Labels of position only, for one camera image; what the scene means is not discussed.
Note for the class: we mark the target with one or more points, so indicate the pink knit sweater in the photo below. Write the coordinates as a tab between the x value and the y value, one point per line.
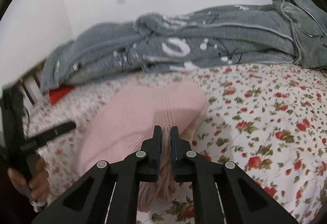
129	118

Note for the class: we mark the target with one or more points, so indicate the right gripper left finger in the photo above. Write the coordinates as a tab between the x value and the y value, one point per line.
108	193

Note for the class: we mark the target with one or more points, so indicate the red pillow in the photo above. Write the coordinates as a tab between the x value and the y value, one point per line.
56	95

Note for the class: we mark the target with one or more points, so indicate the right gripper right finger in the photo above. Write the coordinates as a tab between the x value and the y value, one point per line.
222	193

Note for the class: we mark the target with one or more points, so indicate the wooden headboard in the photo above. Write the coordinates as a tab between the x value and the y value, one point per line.
29	83

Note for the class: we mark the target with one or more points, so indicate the grey floral blanket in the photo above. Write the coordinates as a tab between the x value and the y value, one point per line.
285	31

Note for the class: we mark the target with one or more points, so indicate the person's left hand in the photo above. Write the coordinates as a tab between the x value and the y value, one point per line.
37	188

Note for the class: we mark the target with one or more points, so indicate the floral bed sheet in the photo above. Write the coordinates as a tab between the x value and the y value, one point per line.
268	119

